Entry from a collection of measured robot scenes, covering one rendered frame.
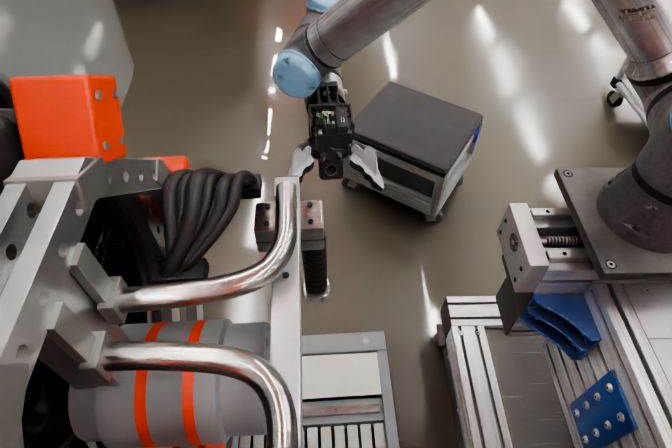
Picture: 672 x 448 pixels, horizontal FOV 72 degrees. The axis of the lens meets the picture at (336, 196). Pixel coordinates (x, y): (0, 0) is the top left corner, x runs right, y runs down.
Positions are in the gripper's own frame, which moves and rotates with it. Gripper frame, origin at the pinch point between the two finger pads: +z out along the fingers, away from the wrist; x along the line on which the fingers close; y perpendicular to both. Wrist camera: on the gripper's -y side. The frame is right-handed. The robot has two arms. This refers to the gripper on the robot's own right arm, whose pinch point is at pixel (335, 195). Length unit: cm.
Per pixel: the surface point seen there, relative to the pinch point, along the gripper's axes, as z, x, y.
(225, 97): -140, -35, -95
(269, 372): 31.8, -10.0, 15.8
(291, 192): 10.8, -7.2, 14.8
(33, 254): 24.4, -27.6, 25.4
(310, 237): 12.2, -5.0, 7.1
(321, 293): 12.2, -3.0, -9.1
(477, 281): -26, 57, -85
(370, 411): 14, 12, -77
